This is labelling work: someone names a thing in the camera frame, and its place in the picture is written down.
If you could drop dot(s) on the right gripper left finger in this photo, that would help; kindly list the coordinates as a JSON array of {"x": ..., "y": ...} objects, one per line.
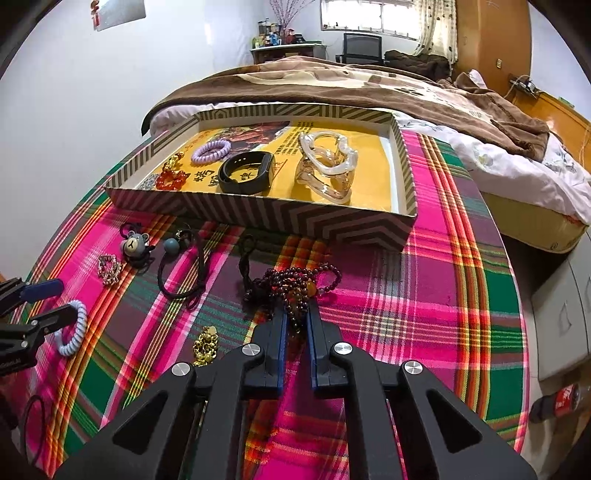
[{"x": 187, "y": 413}]

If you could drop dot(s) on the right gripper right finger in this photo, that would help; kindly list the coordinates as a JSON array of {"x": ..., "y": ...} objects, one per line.
[{"x": 402, "y": 422}]

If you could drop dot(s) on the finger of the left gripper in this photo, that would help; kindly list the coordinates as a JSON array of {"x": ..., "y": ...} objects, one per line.
[
  {"x": 49, "y": 322},
  {"x": 15, "y": 292}
]

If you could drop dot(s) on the black hair tie teal bead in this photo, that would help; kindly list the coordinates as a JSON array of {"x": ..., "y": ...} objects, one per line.
[{"x": 182, "y": 271}]

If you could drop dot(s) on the black smart band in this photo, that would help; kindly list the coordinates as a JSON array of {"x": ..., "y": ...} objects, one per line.
[{"x": 249, "y": 173}]

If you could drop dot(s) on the cola bottle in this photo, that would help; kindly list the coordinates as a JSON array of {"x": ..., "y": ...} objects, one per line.
[{"x": 559, "y": 404}]

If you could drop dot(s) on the plaid colourful tablecloth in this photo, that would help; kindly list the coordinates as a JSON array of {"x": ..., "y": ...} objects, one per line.
[{"x": 449, "y": 301}]

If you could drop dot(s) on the grey drawer cabinet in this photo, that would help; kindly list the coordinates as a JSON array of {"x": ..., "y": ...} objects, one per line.
[{"x": 561, "y": 309}]

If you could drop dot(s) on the bed with floral sheet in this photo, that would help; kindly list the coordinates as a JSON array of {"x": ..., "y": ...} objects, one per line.
[{"x": 545, "y": 204}]

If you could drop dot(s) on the striped cardboard tray box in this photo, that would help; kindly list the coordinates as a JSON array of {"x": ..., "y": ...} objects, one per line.
[{"x": 320, "y": 219}]

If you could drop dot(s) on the orange wooden headboard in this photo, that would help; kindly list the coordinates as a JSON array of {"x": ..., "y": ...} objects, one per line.
[{"x": 568, "y": 125}]

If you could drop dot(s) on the brown plush blanket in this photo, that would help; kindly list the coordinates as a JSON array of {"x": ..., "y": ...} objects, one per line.
[{"x": 481, "y": 113}]

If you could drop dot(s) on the desk with clutter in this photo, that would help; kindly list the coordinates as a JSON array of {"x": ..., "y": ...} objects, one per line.
[{"x": 272, "y": 53}]

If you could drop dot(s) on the dark clothes pile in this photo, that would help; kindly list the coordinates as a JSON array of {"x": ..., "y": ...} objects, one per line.
[{"x": 434, "y": 67}]

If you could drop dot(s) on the vase with pink branches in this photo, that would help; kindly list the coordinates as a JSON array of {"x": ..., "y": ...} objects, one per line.
[{"x": 286, "y": 11}]

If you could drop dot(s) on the black office chair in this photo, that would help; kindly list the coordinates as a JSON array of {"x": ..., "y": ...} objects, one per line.
[{"x": 362, "y": 49}]

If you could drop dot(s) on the wooden wardrobe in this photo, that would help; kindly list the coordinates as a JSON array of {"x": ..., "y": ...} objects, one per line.
[{"x": 494, "y": 37}]

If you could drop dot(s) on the floral window curtain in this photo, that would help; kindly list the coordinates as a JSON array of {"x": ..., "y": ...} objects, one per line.
[{"x": 438, "y": 29}]

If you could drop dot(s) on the silver wall poster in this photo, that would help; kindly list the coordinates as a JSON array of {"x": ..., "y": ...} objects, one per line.
[{"x": 110, "y": 13}]

